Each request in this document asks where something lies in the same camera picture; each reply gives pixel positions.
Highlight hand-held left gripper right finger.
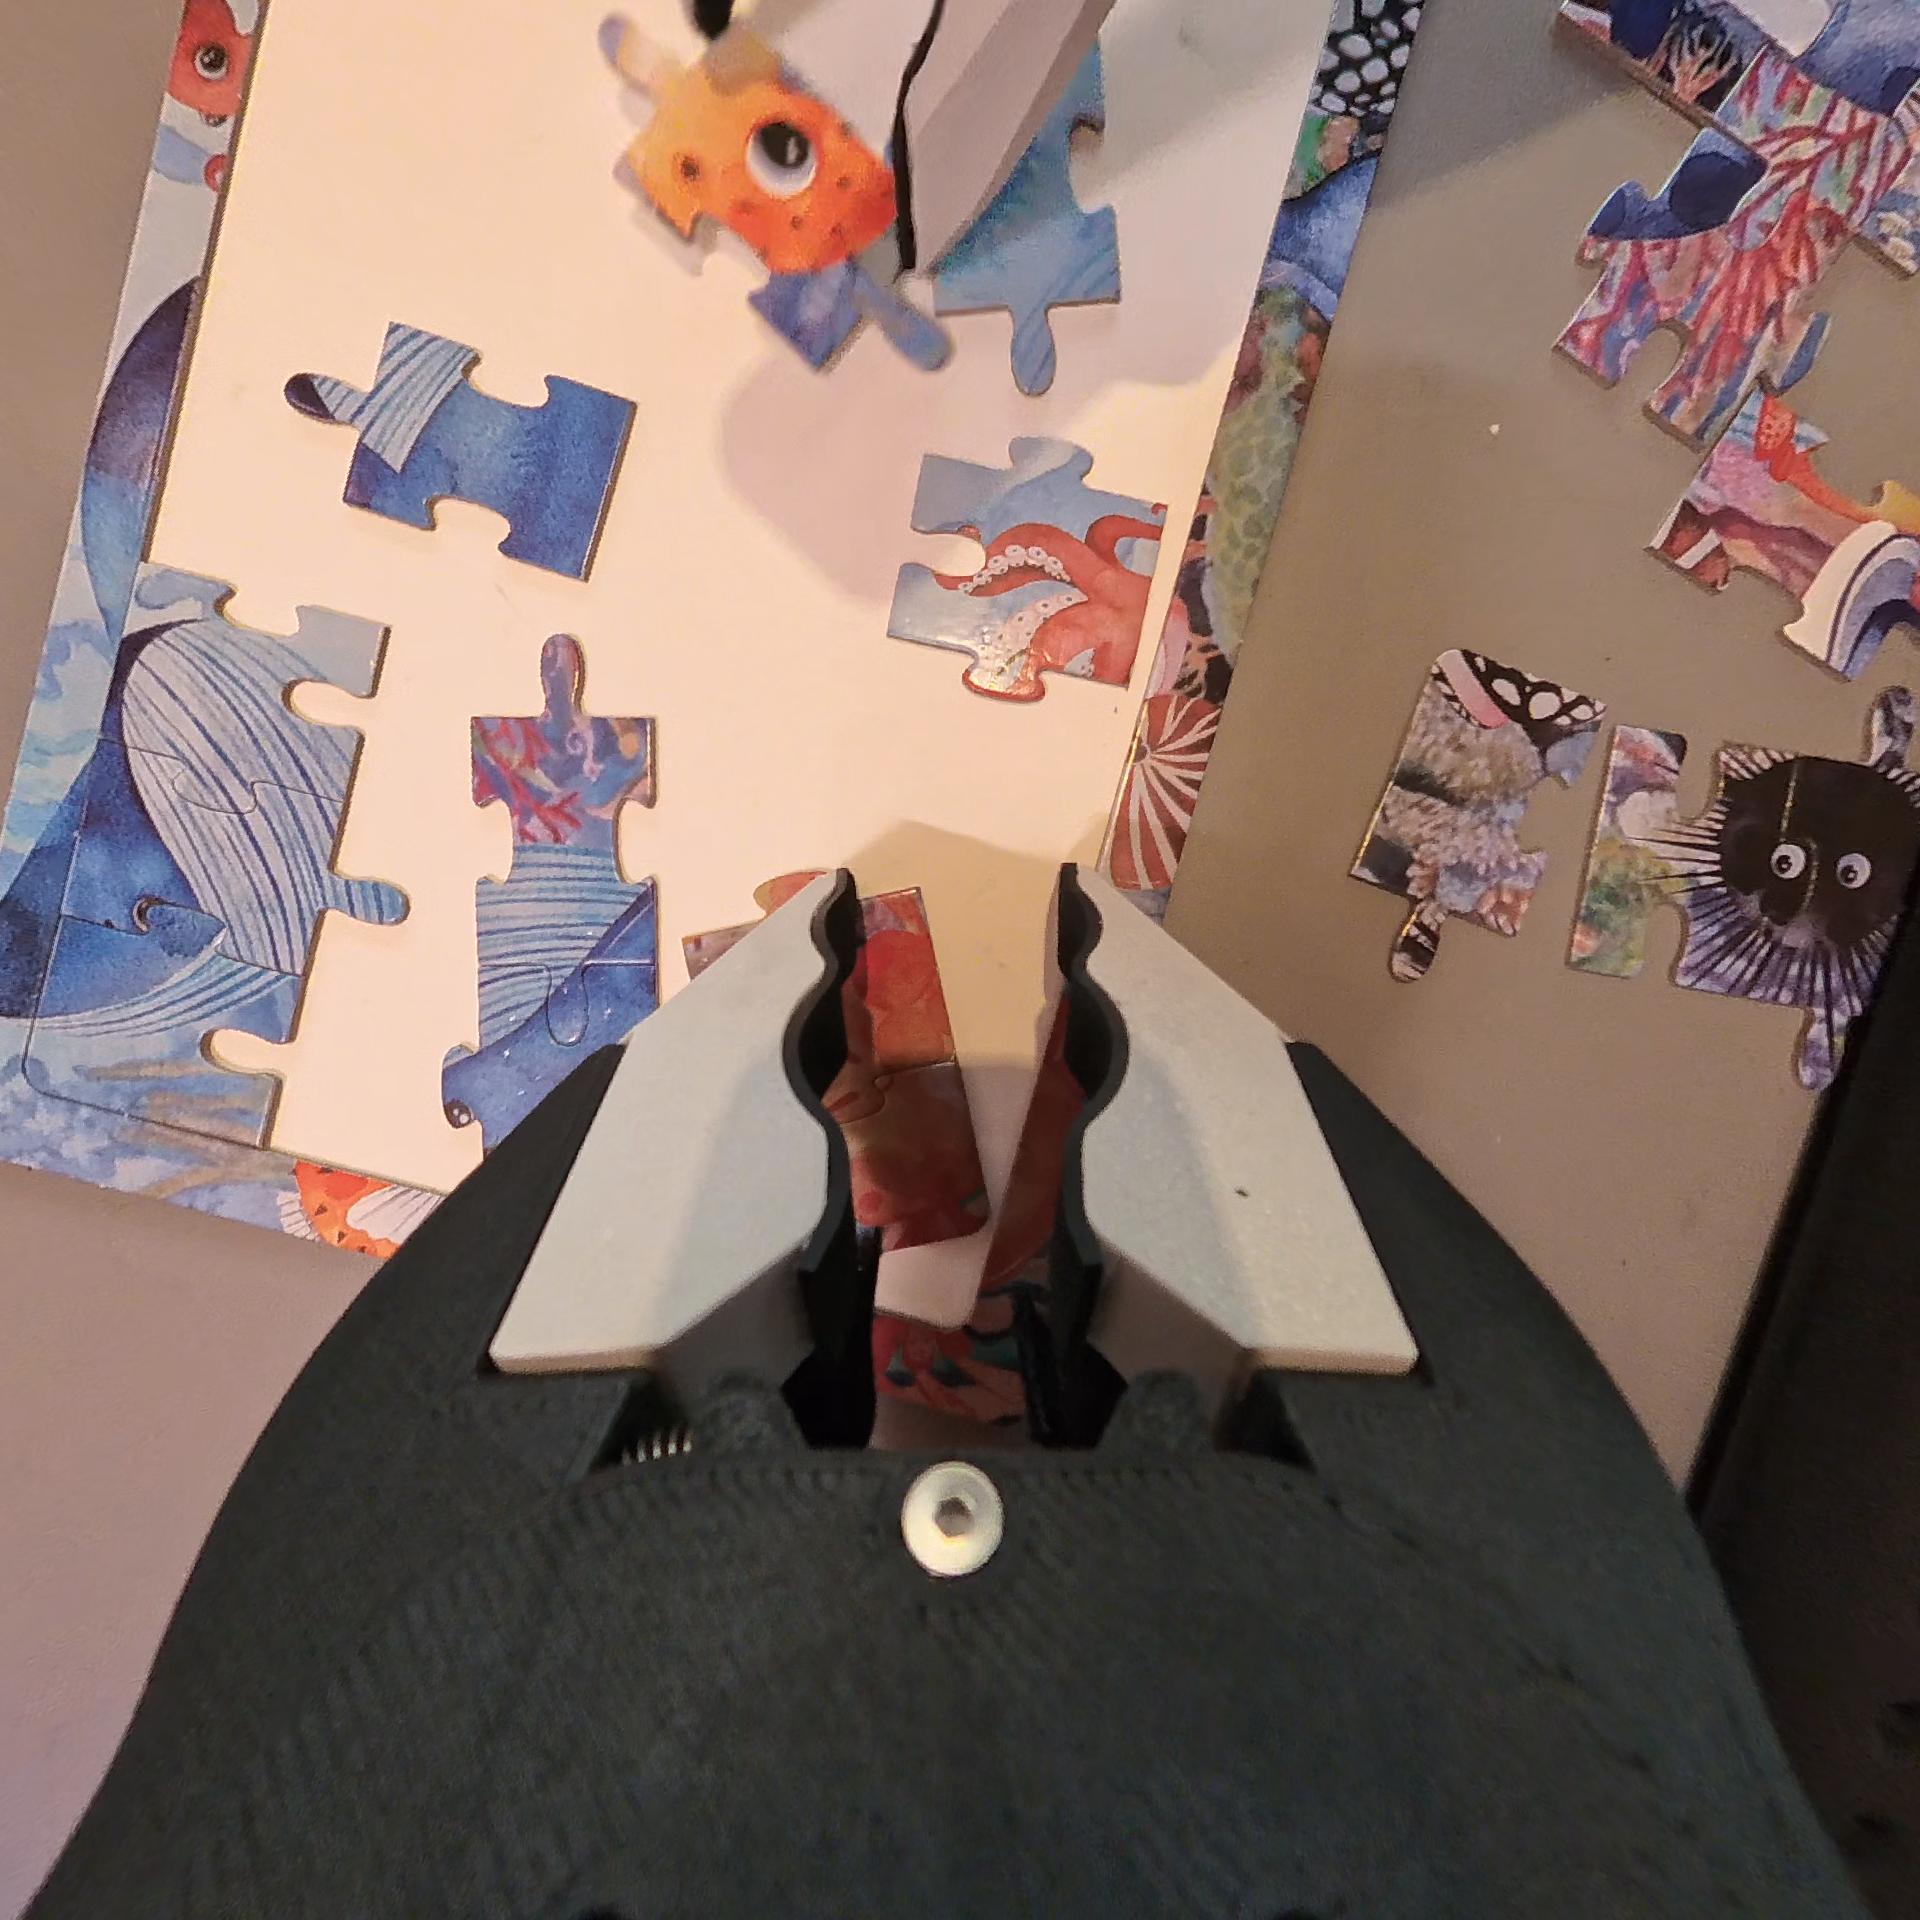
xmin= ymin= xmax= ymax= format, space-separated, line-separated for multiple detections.
xmin=1029 ymin=862 xmax=1414 ymax=1445

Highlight joined coral reef puzzle pieces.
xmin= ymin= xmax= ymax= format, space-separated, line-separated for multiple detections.
xmin=1552 ymin=0 xmax=1920 ymax=455

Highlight green grey urchin-spine puzzle piece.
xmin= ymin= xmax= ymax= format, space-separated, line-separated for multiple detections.
xmin=1570 ymin=725 xmax=1696 ymax=975

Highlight black urchin eye puzzle piece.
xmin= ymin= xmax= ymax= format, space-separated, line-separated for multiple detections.
xmin=1675 ymin=697 xmax=1920 ymax=1096

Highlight joined orange crab puzzle pieces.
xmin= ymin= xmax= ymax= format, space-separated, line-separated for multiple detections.
xmin=676 ymin=866 xmax=995 ymax=1246

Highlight dark perforated panel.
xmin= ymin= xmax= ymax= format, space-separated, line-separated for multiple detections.
xmin=1685 ymin=886 xmax=1920 ymax=1920

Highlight light blue splash puzzle piece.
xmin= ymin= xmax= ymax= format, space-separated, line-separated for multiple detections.
xmin=927 ymin=47 xmax=1125 ymax=391

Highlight orange pufferfish puzzle piece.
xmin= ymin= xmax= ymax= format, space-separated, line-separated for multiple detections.
xmin=596 ymin=14 xmax=953 ymax=383

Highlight joined blue whale puzzle pieces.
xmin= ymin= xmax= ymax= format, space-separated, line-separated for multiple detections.
xmin=0 ymin=568 xmax=412 ymax=1155

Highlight red octopus puzzle piece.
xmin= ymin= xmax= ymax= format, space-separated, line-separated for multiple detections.
xmin=892 ymin=437 xmax=1166 ymax=702

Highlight blue white-striped puzzle piece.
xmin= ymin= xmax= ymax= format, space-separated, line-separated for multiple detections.
xmin=286 ymin=324 xmax=639 ymax=582

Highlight ocean jigsaw puzzle frame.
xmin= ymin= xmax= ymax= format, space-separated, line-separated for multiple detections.
xmin=0 ymin=0 xmax=1424 ymax=1409

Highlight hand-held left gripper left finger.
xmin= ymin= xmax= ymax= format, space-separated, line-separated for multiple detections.
xmin=488 ymin=866 xmax=886 ymax=1445

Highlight black white spotted puzzle piece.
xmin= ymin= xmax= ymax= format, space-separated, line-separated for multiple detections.
xmin=1353 ymin=650 xmax=1603 ymax=987

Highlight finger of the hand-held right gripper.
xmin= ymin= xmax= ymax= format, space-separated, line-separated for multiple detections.
xmin=892 ymin=0 xmax=1116 ymax=288
xmin=736 ymin=0 xmax=962 ymax=153

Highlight dark blue whale face piece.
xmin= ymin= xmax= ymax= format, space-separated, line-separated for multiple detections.
xmin=447 ymin=886 xmax=666 ymax=1155

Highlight red coral white wave piece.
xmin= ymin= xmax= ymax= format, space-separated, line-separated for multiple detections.
xmin=1652 ymin=391 xmax=1920 ymax=685

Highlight blue striped coral puzzle piece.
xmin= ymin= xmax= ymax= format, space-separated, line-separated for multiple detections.
xmin=470 ymin=634 xmax=658 ymax=942

